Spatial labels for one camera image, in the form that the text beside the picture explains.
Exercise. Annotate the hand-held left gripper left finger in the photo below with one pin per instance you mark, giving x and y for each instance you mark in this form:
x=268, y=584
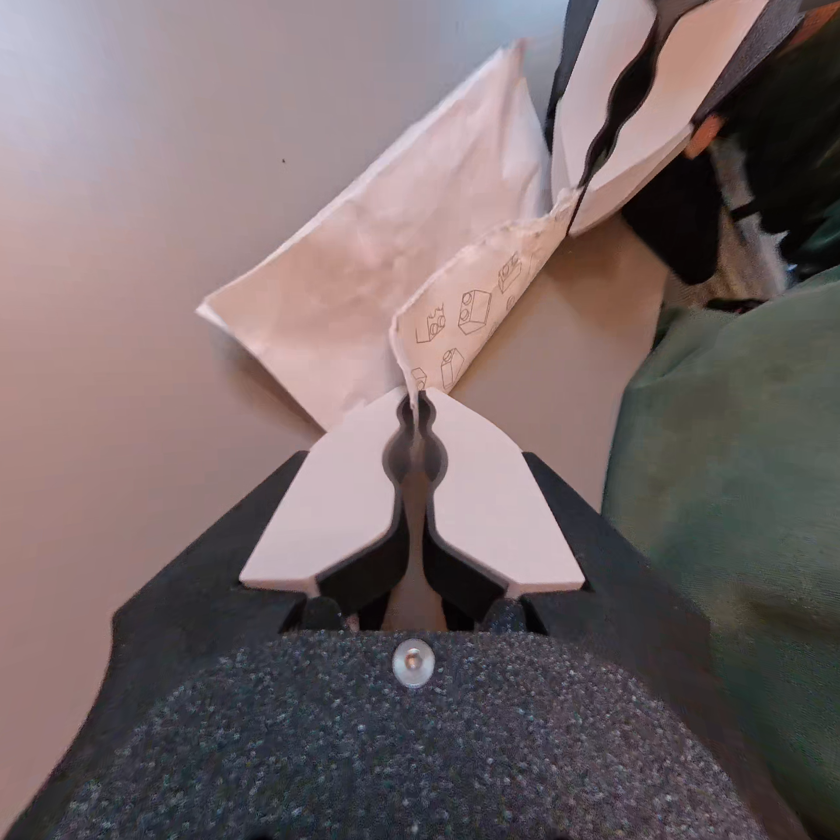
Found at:
x=328, y=519

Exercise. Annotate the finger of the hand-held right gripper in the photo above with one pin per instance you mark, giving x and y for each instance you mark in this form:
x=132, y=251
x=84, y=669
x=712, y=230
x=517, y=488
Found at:
x=597, y=79
x=683, y=79

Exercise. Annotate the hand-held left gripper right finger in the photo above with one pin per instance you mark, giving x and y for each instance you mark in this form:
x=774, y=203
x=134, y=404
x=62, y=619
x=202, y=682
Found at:
x=505, y=519

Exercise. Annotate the large printed paper bag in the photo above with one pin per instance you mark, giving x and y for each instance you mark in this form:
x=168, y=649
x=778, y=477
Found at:
x=394, y=236

